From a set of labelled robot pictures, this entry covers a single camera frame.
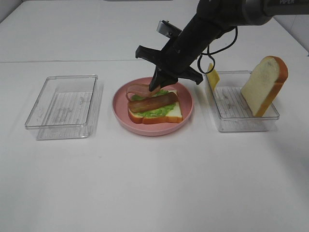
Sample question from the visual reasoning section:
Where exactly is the pink round plate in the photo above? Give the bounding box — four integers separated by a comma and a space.
112, 77, 194, 136

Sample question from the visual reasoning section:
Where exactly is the clear plastic tray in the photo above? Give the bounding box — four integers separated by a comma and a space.
25, 75, 100, 140
204, 71, 280, 132

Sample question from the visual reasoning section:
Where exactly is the green lettuce leaf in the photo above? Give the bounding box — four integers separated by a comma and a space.
128, 90, 182, 118

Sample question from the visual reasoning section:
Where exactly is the clear left plastic tray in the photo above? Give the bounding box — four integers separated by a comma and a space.
25, 75, 100, 140

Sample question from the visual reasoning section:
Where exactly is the bread slice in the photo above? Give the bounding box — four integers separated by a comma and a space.
241, 56, 288, 117
127, 90, 183, 124

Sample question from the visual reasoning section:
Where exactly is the clear right plastic tray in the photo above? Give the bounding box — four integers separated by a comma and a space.
204, 71, 280, 132

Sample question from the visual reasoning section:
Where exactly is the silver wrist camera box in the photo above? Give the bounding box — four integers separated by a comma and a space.
156, 20, 182, 39

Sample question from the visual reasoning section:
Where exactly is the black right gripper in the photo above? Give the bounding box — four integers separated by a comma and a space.
135, 33, 203, 97

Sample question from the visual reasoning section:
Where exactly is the yellow cheese slice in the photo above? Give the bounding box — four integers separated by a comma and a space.
206, 63, 220, 91

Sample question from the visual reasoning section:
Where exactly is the bacon strip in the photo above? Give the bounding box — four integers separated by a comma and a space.
126, 84, 155, 101
128, 92, 178, 113

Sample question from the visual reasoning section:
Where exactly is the black cable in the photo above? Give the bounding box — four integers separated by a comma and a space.
197, 25, 239, 73

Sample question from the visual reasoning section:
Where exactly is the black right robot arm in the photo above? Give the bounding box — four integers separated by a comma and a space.
135, 0, 309, 92

